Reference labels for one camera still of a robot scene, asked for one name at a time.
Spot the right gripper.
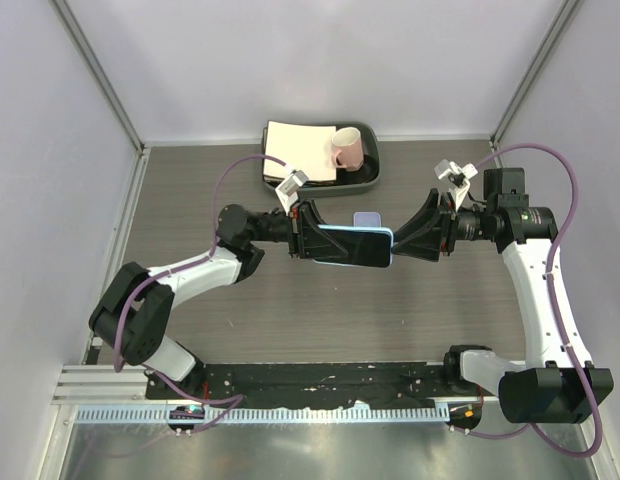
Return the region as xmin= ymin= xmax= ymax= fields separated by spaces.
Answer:
xmin=390 ymin=188 xmax=495 ymax=262

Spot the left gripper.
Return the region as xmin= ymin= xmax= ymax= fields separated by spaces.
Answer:
xmin=252 ymin=198 xmax=349 ymax=259

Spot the phone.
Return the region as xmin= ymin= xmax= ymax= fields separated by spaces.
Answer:
xmin=313 ymin=225 xmax=394 ymax=268
xmin=353 ymin=212 xmax=382 ymax=228

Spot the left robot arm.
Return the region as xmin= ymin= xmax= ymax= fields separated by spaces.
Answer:
xmin=88 ymin=201 xmax=348 ymax=399

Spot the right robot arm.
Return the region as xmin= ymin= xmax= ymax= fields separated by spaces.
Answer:
xmin=392 ymin=160 xmax=614 ymax=424

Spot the dark green tray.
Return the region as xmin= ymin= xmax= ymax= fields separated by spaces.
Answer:
xmin=262 ymin=122 xmax=380 ymax=198

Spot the cream notebook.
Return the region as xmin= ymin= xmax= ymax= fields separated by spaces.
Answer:
xmin=265 ymin=121 xmax=337 ymax=183

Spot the pink mug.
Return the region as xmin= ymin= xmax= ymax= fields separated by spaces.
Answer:
xmin=331 ymin=127 xmax=364 ymax=171

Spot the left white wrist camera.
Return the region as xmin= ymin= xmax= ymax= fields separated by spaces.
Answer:
xmin=275 ymin=170 xmax=308 ymax=213

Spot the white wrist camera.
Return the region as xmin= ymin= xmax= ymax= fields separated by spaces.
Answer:
xmin=275 ymin=170 xmax=308 ymax=213
xmin=434 ymin=159 xmax=478 ymax=211

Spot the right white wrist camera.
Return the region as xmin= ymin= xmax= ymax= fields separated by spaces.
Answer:
xmin=434 ymin=159 xmax=478 ymax=211

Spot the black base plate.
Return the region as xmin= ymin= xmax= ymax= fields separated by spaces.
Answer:
xmin=145 ymin=361 xmax=504 ymax=407

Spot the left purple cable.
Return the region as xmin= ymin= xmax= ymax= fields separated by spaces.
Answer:
xmin=112 ymin=154 xmax=291 ymax=434

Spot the slotted cable duct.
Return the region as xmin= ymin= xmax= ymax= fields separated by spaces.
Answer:
xmin=75 ymin=403 xmax=450 ymax=425

